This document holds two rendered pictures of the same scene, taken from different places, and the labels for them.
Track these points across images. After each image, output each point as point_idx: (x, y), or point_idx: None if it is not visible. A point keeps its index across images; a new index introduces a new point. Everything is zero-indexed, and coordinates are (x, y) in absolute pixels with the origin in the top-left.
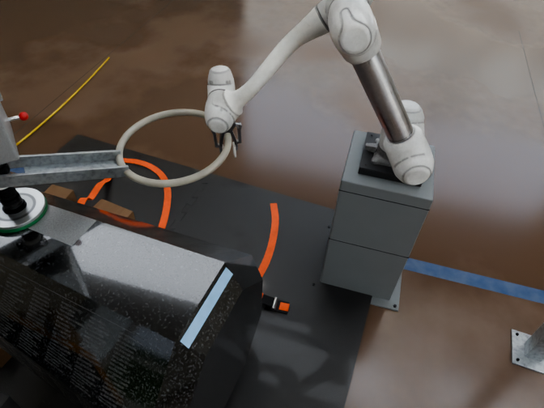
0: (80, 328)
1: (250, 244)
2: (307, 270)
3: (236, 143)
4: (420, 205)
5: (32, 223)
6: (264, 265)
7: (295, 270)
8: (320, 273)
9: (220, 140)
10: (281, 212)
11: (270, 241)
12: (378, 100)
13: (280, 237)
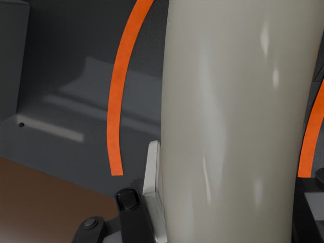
0: None
1: (154, 85)
2: (53, 28)
3: (126, 212)
4: None
5: None
6: (128, 39)
7: (74, 28)
8: (29, 23)
9: (317, 230)
10: (103, 155)
11: (118, 92)
12: None
13: (102, 101)
